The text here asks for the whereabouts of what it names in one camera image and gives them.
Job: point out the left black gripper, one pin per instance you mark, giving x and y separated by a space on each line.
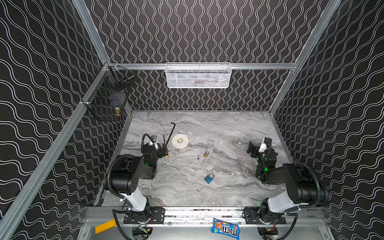
162 151

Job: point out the blue padlock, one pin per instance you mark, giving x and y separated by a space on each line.
209 178

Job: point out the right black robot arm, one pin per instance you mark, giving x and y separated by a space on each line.
304 190

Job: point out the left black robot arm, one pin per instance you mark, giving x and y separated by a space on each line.
123 176

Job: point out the black hex key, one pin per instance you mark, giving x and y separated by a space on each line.
174 125

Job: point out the white tape roll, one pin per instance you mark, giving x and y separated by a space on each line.
180 141

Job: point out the brass item in black basket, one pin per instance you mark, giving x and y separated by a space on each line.
117 112

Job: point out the white mesh basket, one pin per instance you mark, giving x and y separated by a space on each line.
198 75

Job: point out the M&M's candy bag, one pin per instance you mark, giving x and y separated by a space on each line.
226 228

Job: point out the yellow block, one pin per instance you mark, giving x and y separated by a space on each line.
105 226

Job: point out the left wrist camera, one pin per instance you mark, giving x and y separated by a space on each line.
154 141

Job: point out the black wire basket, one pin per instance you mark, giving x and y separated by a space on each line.
112 92

